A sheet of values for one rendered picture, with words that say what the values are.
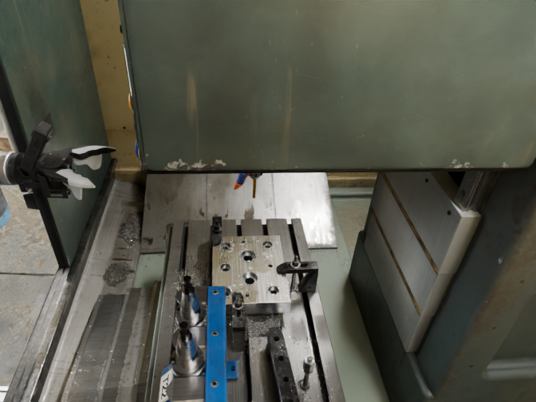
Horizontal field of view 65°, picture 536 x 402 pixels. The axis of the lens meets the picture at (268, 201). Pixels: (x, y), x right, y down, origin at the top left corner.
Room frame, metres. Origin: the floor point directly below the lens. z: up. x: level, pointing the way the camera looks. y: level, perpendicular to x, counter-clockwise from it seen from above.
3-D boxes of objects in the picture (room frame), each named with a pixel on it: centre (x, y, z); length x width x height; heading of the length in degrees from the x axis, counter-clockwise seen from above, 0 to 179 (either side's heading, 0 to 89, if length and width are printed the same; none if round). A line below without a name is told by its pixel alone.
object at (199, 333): (0.52, 0.14, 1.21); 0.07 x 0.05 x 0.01; 97
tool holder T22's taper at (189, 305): (0.57, 0.15, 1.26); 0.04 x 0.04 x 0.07
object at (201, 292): (0.63, 0.16, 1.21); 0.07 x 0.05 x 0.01; 97
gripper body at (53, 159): (0.77, 0.50, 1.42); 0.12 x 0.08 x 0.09; 92
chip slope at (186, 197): (1.55, 0.13, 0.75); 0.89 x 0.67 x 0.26; 97
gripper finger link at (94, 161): (0.83, 0.41, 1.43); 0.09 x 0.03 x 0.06; 128
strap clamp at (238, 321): (0.76, 0.06, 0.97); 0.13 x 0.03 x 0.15; 7
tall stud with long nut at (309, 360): (0.61, -0.13, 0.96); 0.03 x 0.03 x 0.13
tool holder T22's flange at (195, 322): (0.57, 0.15, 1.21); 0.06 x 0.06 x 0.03
